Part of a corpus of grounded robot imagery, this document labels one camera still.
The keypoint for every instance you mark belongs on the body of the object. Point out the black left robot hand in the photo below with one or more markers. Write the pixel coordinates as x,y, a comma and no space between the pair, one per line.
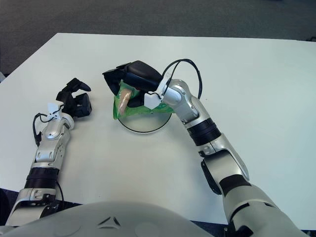
71,103

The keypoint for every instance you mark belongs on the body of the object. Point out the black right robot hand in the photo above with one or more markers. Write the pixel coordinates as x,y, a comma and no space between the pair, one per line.
140,74

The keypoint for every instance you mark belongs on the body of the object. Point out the green Lay's chips bag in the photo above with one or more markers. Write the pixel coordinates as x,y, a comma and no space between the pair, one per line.
133,112

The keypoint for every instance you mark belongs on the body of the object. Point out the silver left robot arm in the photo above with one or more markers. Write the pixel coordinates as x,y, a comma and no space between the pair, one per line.
49,148

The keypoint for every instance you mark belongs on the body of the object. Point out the white plate with black rim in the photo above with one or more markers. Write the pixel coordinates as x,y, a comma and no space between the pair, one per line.
143,124

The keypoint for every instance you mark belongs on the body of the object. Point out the white table leg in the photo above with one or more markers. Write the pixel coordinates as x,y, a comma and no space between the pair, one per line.
2,77

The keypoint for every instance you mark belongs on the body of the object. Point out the grey robot torso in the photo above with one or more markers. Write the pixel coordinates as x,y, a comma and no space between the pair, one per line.
111,229

